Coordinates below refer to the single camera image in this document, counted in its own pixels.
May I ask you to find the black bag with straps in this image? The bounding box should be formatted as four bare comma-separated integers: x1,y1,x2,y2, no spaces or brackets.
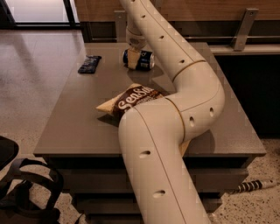
0,158,64,224

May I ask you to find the brown white chips bag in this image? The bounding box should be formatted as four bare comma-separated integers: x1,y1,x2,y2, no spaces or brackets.
96,83,186,158

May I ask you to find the grey drawer cabinet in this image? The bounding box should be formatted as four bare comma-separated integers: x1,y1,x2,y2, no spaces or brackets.
34,43,266,224

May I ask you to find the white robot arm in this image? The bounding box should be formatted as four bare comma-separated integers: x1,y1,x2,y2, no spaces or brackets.
119,0,225,224

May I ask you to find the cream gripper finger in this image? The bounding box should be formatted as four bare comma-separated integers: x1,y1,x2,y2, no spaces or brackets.
128,48,140,70

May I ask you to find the black chair seat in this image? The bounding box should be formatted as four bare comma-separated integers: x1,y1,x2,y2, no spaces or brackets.
0,136,19,171

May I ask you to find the dark blue snack bar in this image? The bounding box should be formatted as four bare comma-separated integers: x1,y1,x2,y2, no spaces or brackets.
78,55,102,74

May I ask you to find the blue pepsi can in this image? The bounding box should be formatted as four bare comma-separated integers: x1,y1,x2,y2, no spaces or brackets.
122,49,155,71

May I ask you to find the right metal bracket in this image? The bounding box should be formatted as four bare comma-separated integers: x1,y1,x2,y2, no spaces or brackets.
231,8,259,52

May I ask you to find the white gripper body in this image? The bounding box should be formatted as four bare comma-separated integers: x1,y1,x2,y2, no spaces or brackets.
126,17,147,49

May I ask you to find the left metal bracket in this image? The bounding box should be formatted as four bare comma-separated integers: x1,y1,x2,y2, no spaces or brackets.
114,10,127,43

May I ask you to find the metal bracket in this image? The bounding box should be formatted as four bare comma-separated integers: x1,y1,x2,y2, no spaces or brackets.
231,8,259,52
114,10,127,43

